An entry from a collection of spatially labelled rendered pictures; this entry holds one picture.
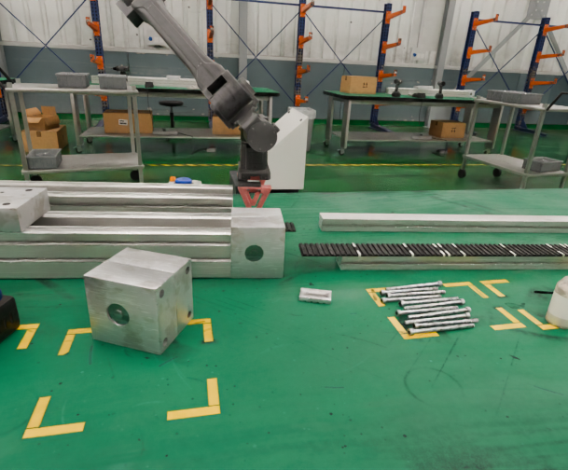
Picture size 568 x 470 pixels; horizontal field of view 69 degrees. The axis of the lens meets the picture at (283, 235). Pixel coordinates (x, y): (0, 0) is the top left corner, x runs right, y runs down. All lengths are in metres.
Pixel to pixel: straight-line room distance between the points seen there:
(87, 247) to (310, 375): 0.41
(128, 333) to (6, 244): 0.29
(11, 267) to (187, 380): 0.39
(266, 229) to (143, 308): 0.25
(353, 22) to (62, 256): 8.41
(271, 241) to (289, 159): 0.55
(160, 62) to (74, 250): 7.65
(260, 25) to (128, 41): 2.34
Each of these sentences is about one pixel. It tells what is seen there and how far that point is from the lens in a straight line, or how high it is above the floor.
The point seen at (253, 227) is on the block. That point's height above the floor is 0.87.
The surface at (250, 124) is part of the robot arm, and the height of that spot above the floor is 1.02.
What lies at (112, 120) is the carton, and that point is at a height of 0.37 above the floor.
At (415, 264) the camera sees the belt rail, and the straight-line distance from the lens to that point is 0.82.
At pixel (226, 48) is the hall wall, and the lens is 8.35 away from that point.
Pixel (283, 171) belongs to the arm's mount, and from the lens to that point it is 1.22.
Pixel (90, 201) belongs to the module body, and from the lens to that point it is 0.92.
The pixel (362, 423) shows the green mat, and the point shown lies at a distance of 0.49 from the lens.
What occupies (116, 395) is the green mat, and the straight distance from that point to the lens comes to 0.52.
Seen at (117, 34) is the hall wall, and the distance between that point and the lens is 8.39.
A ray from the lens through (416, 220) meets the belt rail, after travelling 1.00.
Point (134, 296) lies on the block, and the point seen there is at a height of 0.86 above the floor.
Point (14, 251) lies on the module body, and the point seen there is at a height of 0.83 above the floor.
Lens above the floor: 1.13
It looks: 22 degrees down
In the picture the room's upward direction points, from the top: 3 degrees clockwise
